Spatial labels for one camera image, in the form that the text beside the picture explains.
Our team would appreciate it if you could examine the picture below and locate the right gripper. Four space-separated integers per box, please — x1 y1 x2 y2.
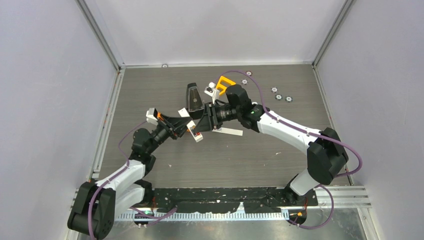
194 102 241 135

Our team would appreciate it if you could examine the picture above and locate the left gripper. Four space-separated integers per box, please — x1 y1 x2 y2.
147 114 193 154

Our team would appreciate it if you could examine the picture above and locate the long white box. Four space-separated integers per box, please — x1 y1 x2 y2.
178 108 203 143

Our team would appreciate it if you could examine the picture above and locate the white box sleeve cover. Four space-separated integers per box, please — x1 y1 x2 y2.
212 127 243 136

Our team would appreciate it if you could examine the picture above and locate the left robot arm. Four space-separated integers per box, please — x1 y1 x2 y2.
67 108 193 240

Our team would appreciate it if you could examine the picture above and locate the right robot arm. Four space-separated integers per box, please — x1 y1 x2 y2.
193 83 349 205

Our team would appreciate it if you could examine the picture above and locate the black metronome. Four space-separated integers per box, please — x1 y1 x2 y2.
185 82 205 120

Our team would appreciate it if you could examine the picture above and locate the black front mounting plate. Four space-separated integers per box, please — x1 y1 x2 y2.
147 186 318 214

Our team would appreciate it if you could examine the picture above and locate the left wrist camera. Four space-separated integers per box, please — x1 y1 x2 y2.
145 107 158 126

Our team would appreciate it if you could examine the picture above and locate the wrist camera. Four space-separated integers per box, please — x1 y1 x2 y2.
204 82 220 104
145 107 158 126

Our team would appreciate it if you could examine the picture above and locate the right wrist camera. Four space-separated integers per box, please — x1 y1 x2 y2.
204 82 220 104

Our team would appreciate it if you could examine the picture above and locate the yellow triangle bracket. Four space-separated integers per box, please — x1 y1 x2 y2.
215 75 237 96

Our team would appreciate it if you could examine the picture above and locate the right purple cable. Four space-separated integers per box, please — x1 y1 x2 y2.
213 70 364 230

